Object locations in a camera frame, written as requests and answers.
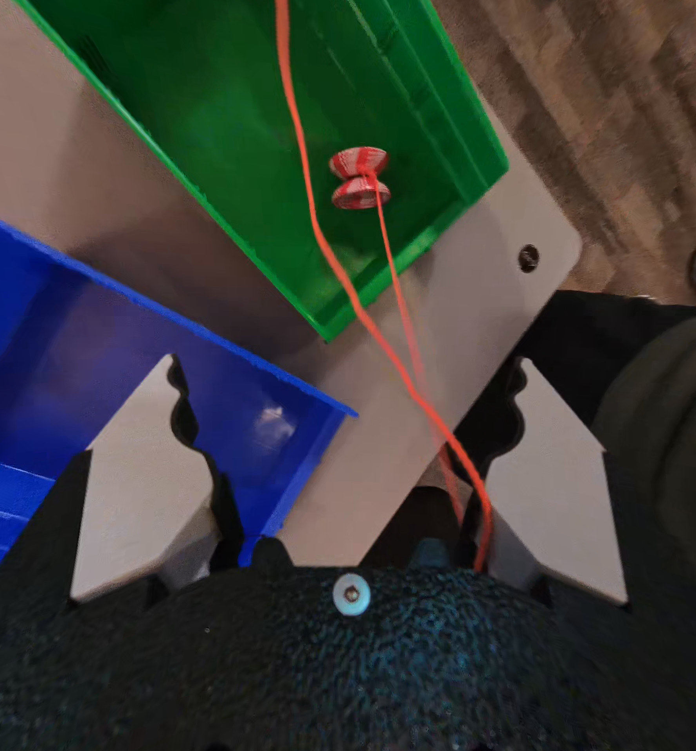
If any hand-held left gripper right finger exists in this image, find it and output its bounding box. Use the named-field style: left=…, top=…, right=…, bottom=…
left=480, top=358, right=628, bottom=605

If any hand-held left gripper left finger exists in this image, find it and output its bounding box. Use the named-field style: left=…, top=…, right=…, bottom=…
left=72, top=356, right=245, bottom=603

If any blue plastic bin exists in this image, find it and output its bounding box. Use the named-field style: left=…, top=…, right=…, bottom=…
left=0, top=209, right=358, bottom=588

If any white desk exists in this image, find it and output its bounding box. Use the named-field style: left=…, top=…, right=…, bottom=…
left=0, top=0, right=583, bottom=611

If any orange yo-yo string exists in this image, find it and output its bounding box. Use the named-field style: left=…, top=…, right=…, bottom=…
left=275, top=0, right=492, bottom=573

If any green plastic bin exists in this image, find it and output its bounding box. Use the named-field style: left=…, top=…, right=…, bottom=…
left=20, top=0, right=511, bottom=343

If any red white yo-yo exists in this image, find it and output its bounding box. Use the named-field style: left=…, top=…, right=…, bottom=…
left=328, top=146, right=392, bottom=211

